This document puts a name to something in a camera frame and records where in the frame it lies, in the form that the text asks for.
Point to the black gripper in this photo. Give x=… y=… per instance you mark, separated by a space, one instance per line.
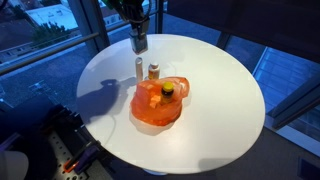
x=138 y=27

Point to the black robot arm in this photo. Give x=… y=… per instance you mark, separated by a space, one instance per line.
x=128 y=8

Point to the slim white tube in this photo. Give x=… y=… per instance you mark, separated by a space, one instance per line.
x=139 y=70

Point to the dark window mullion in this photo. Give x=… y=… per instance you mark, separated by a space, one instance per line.
x=160 y=16

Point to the orange bottle with white cap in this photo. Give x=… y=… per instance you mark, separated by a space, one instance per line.
x=153 y=71

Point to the wide grey window pillar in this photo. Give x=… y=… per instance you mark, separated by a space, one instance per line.
x=90 y=20

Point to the dark bottle with yellow cap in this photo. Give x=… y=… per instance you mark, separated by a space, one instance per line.
x=167 y=95

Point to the orange plastic bag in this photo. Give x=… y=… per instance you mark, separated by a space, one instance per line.
x=148 y=110

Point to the grey handrail bar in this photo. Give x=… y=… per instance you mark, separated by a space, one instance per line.
x=50 y=52

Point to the orange and purple clamp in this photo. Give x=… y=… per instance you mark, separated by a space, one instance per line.
x=85 y=156

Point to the perforated metal plate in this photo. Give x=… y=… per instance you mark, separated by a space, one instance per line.
x=61 y=151

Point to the slanted dark window beam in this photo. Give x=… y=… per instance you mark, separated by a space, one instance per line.
x=296 y=108

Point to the white rounded object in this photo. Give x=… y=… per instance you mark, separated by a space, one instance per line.
x=12 y=166

